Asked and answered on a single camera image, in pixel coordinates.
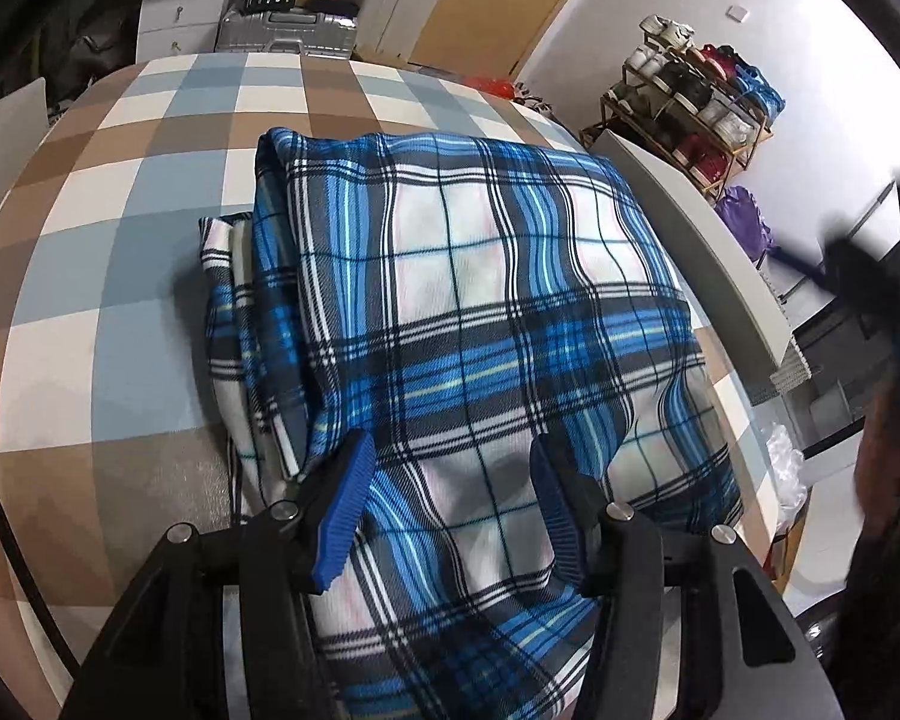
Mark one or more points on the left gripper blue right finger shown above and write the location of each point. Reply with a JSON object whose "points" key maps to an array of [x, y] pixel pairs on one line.
{"points": [[572, 505]]}

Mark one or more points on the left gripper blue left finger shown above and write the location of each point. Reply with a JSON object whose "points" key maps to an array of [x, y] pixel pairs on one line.
{"points": [[341, 489]]}

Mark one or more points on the blue white plaid shirt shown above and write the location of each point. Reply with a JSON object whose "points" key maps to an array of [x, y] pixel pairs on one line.
{"points": [[455, 297]]}

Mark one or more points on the wooden bedroom door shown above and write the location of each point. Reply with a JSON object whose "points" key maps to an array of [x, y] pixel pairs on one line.
{"points": [[483, 37]]}

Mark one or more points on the person's right hand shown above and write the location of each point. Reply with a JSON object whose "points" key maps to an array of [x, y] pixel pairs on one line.
{"points": [[877, 471]]}

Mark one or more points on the purple bag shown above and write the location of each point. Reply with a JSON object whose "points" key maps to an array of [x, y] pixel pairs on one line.
{"points": [[740, 212]]}

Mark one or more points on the grey bed headboard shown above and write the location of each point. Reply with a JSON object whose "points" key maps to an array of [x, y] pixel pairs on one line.
{"points": [[737, 300]]}

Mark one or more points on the checkered bed sheet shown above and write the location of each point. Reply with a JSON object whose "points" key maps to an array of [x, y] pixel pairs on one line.
{"points": [[108, 429]]}

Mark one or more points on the wooden shoe rack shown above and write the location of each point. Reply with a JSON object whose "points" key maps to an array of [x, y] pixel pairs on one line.
{"points": [[703, 109]]}

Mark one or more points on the silver hard-shell suitcase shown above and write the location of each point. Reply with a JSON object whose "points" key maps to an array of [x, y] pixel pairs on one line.
{"points": [[297, 32]]}

